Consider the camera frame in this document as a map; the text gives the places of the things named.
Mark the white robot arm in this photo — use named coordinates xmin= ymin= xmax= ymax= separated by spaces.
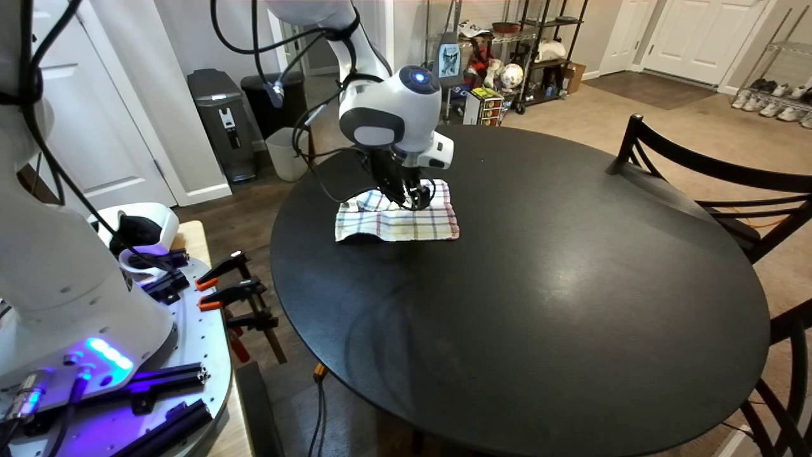
xmin=266 ymin=0 xmax=455 ymax=212

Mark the white door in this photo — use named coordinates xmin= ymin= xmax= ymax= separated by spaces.
xmin=643 ymin=0 xmax=772 ymax=86

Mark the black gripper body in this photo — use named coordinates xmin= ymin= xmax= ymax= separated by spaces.
xmin=368 ymin=151 xmax=436 ymax=212

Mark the black metal shelf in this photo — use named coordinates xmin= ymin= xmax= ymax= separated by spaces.
xmin=427 ymin=0 xmax=590 ymax=124

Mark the orange handled clamp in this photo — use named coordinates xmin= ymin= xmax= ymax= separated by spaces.
xmin=195 ymin=279 xmax=286 ymax=363
xmin=195 ymin=253 xmax=251 ymax=292

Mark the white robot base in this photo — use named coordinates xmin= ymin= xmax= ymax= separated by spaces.
xmin=0 ymin=0 xmax=228 ymax=457

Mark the white shoe rack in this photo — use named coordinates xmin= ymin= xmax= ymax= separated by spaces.
xmin=732 ymin=5 xmax=812 ymax=131

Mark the white plaid kitchen towel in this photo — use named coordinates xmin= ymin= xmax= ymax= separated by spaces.
xmin=335 ymin=178 xmax=459 ymax=245

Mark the round black table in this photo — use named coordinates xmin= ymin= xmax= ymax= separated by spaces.
xmin=272 ymin=127 xmax=770 ymax=457

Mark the brown door mat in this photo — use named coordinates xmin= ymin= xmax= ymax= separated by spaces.
xmin=592 ymin=71 xmax=713 ymax=110

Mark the black trash bin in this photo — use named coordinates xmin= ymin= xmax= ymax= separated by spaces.
xmin=187 ymin=68 xmax=256 ymax=185

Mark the black wooden chair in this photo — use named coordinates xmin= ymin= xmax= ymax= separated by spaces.
xmin=607 ymin=113 xmax=812 ymax=265

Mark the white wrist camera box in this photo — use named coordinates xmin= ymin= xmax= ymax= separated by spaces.
xmin=421 ymin=133 xmax=455 ymax=171

